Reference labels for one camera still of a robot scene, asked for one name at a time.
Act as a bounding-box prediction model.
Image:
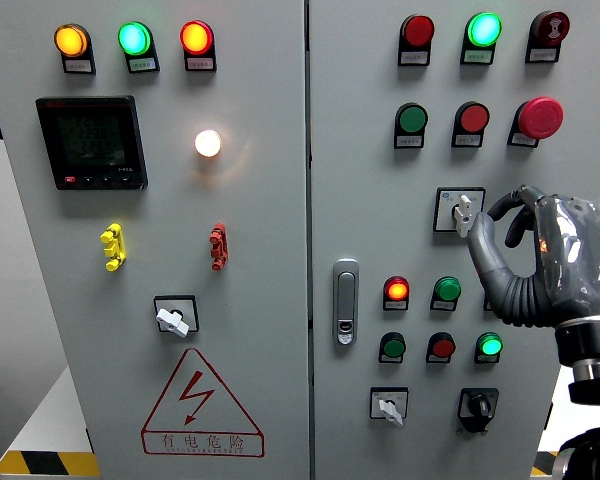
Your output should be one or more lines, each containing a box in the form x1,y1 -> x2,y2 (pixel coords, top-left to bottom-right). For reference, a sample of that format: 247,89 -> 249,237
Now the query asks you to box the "silver door lock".
332,258 -> 361,347

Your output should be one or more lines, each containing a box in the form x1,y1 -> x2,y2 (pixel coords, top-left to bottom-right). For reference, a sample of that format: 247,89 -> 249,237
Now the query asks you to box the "large red push button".
450,101 -> 492,149

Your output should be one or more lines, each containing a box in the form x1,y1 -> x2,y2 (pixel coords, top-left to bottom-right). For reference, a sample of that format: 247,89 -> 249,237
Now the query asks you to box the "dark red round lamp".
397,14 -> 436,68

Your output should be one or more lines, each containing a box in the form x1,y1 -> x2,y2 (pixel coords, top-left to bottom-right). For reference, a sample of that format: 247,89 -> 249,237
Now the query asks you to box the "yellow round lamp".
53,23 -> 97,76

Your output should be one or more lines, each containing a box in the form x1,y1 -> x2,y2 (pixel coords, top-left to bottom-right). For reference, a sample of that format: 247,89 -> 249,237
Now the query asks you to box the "large lit green lamp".
459,12 -> 503,67

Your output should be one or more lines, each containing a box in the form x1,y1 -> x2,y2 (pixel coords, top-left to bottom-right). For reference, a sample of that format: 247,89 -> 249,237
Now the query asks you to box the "large red stop button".
507,96 -> 565,149

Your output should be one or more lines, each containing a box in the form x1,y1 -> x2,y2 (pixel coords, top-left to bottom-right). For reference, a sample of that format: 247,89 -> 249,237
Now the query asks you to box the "black display meter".
35,95 -> 149,192

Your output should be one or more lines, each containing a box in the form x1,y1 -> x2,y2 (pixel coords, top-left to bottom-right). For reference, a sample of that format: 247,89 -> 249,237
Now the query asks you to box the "white-handled switch, plain black plate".
153,294 -> 201,339

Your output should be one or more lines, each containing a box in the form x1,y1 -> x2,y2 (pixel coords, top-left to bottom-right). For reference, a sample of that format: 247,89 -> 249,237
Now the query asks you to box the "small red handle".
209,222 -> 230,272

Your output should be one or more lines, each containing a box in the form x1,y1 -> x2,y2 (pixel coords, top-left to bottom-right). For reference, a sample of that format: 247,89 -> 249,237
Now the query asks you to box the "white-handled switch, small white plate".
369,386 -> 410,427

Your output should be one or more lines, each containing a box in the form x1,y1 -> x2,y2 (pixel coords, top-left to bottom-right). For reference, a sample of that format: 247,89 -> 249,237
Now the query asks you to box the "small yellow handle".
99,223 -> 128,273

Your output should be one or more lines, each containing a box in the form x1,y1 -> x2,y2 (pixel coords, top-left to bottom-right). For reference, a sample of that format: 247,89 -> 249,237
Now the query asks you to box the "small lit red lamp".
382,275 -> 411,312

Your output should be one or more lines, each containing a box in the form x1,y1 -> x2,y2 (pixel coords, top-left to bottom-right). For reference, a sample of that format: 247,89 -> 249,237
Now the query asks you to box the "small lit green lamp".
473,331 -> 505,365

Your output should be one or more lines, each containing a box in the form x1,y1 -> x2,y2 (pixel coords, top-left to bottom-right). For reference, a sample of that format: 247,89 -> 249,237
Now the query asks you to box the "white glowing lamp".
194,129 -> 224,159

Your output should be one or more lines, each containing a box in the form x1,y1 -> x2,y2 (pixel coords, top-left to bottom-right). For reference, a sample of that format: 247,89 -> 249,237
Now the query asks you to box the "black-handled turn switch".
456,387 -> 500,435

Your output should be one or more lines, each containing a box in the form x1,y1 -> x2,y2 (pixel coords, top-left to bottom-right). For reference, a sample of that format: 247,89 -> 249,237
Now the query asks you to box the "grey cabinet door with lock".
307,0 -> 600,480

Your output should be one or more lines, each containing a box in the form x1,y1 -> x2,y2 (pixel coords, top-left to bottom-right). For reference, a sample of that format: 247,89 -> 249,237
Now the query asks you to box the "small green push button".
429,275 -> 463,312
378,331 -> 408,365

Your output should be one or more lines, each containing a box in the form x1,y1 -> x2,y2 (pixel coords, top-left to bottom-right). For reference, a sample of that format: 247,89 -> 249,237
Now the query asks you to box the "lit green lamp, grey label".
117,21 -> 161,75

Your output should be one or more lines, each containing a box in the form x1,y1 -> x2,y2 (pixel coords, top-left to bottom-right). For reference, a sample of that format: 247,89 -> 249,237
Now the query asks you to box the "red buzzer with black housing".
524,10 -> 571,65

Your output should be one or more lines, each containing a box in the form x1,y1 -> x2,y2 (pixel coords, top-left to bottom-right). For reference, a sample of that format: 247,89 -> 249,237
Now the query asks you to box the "black yellow striped tape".
0,449 -> 101,477
531,450 -> 561,477

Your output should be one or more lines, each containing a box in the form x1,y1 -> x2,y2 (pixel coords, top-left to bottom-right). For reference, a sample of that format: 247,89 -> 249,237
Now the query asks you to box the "white-handled switch with blue mark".
433,187 -> 487,239

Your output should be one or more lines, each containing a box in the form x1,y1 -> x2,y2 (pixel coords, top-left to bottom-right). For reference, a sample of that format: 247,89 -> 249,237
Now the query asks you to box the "large green push button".
393,102 -> 430,150

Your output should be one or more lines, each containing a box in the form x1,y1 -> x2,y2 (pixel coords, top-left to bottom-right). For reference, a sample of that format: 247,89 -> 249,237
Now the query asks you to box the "red warning triangle sign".
140,347 -> 266,458

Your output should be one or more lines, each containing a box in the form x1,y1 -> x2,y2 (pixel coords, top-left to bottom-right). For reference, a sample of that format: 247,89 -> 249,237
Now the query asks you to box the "grey cabinet door with display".
0,0 -> 311,480

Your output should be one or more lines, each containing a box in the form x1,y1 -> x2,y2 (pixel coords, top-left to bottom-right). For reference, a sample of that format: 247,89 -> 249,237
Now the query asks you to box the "lit orange-red round lamp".
179,20 -> 218,73

